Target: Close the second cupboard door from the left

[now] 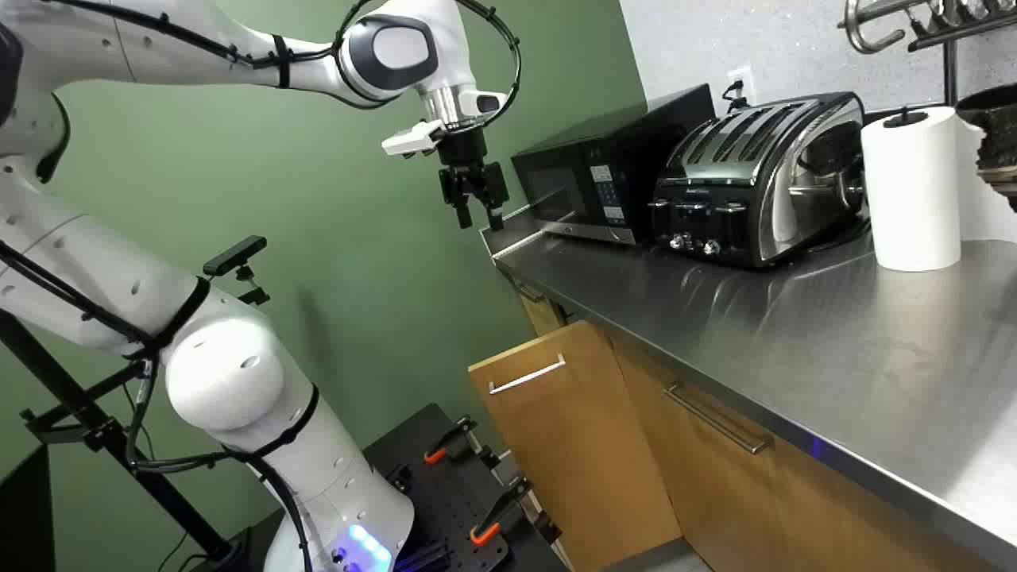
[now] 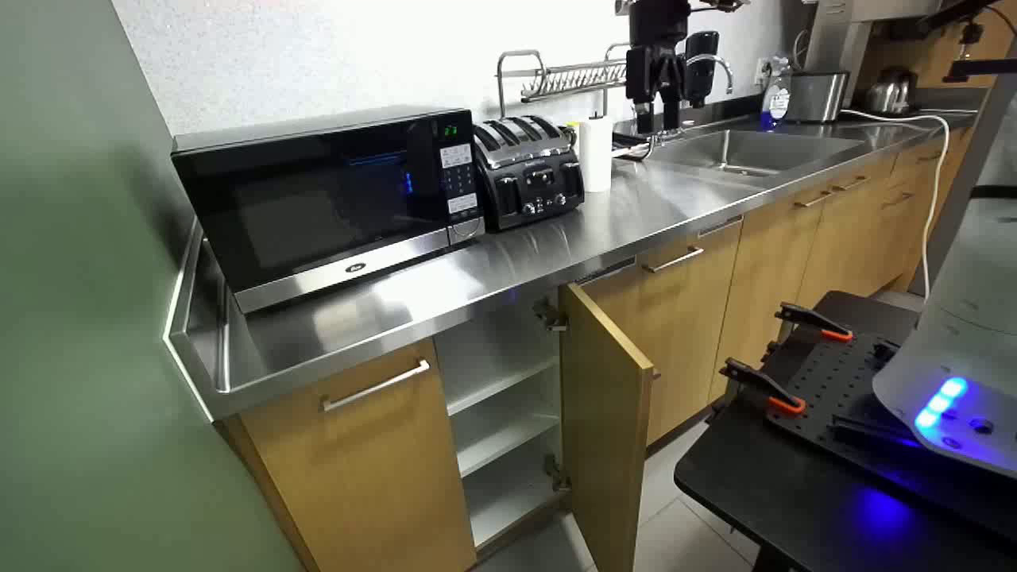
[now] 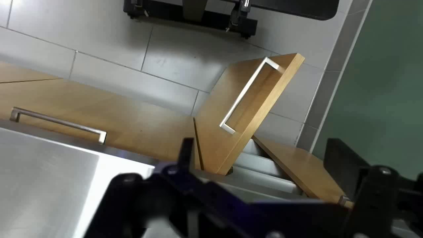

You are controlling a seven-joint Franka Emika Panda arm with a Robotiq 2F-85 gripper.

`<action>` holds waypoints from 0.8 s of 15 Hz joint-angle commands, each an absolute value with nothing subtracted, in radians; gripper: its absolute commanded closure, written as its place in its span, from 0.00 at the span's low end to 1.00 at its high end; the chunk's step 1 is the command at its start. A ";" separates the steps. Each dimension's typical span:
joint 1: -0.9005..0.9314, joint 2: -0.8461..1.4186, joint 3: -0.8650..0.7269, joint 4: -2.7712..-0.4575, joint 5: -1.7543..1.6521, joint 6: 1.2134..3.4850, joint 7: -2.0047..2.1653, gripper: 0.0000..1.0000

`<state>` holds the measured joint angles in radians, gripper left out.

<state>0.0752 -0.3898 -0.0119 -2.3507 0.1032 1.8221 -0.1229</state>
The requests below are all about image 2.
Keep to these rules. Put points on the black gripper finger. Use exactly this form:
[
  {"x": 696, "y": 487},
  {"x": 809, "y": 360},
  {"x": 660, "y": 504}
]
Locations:
[
  {"x": 637, "y": 78},
  {"x": 670, "y": 97}
]

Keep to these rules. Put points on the stainless steel kitchen counter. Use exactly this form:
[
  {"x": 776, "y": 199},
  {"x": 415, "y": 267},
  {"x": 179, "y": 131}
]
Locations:
[{"x": 509, "y": 266}]

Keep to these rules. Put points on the stainless steel sink basin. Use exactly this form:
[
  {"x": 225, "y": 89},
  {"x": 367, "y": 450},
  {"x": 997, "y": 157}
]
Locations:
[{"x": 757, "y": 147}]

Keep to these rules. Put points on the shiny metal container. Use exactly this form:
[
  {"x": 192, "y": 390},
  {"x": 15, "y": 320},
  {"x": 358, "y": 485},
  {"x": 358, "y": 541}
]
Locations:
[{"x": 819, "y": 97}]

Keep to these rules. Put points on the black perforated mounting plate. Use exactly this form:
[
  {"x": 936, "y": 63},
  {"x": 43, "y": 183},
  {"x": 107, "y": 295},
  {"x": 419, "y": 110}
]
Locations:
[{"x": 836, "y": 397}]

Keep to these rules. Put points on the wooden cupboard door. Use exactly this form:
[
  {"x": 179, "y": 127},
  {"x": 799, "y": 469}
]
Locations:
[
  {"x": 605, "y": 432},
  {"x": 778, "y": 270},
  {"x": 367, "y": 492},
  {"x": 679, "y": 337},
  {"x": 874, "y": 239}
]

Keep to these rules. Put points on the black steel microwave oven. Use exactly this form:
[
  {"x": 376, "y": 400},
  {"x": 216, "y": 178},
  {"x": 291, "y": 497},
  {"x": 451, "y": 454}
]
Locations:
[{"x": 306, "y": 200}]

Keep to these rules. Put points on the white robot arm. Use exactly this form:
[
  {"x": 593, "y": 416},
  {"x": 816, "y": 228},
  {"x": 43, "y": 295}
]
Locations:
[{"x": 957, "y": 349}]

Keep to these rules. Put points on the steel cupboard shelf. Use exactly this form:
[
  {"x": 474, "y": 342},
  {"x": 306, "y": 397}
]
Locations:
[
  {"x": 496, "y": 381},
  {"x": 507, "y": 436}
]

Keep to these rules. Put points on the black clamp orange tips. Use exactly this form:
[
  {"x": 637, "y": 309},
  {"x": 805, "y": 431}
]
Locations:
[
  {"x": 765, "y": 385},
  {"x": 816, "y": 322}
]

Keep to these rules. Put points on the closed wooden cupboard door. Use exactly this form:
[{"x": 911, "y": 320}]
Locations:
[
  {"x": 367, "y": 492},
  {"x": 874, "y": 239},
  {"x": 679, "y": 337},
  {"x": 778, "y": 270}
]

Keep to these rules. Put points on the clear soap bottle blue liquid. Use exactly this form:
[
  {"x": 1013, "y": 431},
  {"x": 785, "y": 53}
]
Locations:
[{"x": 776, "y": 104}]

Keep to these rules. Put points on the black four-slot toaster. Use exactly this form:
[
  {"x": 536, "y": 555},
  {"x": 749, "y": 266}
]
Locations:
[{"x": 528, "y": 177}]

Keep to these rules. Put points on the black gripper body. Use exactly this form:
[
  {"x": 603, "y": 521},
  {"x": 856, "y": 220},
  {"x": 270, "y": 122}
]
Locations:
[{"x": 657, "y": 25}]

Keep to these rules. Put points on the black robot table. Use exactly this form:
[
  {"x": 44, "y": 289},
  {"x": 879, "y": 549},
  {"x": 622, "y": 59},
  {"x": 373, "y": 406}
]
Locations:
[{"x": 765, "y": 487}]

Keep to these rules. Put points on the white paper towel roll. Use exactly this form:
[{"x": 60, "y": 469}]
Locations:
[{"x": 596, "y": 155}]

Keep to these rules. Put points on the metal door hinge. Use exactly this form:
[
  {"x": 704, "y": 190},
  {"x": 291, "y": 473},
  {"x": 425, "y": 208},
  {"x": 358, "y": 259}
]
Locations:
[
  {"x": 555, "y": 471},
  {"x": 546, "y": 311}
]

